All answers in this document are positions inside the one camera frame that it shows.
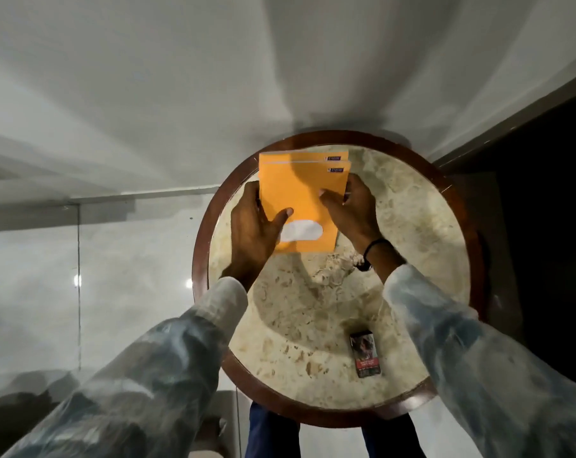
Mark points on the person's leg blue trousers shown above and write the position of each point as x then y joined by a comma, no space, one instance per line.
393,438
271,434

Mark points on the person's left leg blue trousers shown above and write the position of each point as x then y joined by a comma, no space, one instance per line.
271,434

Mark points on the dark wooden door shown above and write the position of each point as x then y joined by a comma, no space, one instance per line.
540,224

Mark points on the person's right hand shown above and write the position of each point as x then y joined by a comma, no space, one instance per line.
357,217

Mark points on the person's left hand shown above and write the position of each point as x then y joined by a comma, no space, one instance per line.
249,233

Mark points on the orange envelope with white patch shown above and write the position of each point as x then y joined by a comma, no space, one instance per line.
300,195

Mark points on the person's right leg blue trousers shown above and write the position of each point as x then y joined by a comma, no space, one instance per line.
393,438

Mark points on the orange paper envelope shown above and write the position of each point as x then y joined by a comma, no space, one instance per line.
292,156

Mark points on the black wristband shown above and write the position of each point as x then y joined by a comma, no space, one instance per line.
376,245

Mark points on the small dark printed packet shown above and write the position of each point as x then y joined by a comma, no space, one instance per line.
364,353

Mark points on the person's left thumb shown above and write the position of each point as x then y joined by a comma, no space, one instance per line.
280,220

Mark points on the person's right thumb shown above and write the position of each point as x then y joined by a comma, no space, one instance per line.
331,198

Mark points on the person's left forearm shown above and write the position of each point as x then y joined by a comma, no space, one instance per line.
164,367

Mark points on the person's right forearm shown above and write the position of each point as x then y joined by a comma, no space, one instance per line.
464,367

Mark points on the round marble table wooden rim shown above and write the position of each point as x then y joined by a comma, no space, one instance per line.
316,319

